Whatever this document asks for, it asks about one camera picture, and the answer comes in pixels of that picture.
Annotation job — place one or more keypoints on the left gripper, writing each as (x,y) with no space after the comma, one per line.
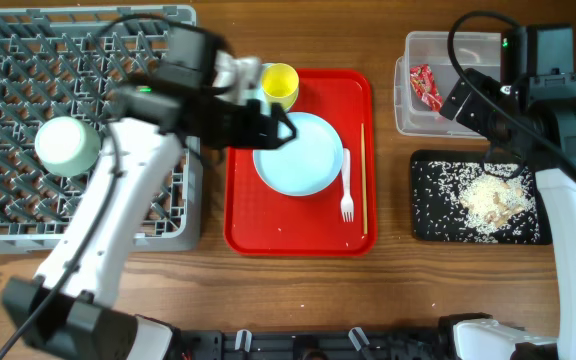
(243,136)

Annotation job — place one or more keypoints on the red snack wrapper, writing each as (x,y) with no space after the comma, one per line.
(424,85)

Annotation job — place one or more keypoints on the rice and food scraps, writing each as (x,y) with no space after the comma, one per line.
(493,205)

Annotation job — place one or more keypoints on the green bowl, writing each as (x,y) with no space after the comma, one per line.
(66,146)

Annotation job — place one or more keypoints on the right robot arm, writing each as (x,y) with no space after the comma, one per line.
(531,113)

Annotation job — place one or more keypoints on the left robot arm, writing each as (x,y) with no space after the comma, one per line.
(199,89)

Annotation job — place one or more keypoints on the grey dishwasher rack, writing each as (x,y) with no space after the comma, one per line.
(63,62)

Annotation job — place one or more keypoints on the light blue small bowl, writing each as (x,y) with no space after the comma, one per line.
(260,93)

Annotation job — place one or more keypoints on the yellow plastic cup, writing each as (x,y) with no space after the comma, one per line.
(280,85)

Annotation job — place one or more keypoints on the light blue plate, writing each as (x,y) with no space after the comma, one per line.
(305,165)

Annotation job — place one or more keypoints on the wooden chopstick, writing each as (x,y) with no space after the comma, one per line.
(363,180)

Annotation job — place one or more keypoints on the white plastic fork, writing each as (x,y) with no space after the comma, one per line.
(346,204)

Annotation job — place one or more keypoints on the red plastic tray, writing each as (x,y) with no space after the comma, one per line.
(259,221)

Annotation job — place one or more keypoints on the clear plastic bin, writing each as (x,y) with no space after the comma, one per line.
(478,50)

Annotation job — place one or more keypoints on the black plastic tray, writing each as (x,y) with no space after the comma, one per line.
(433,200)

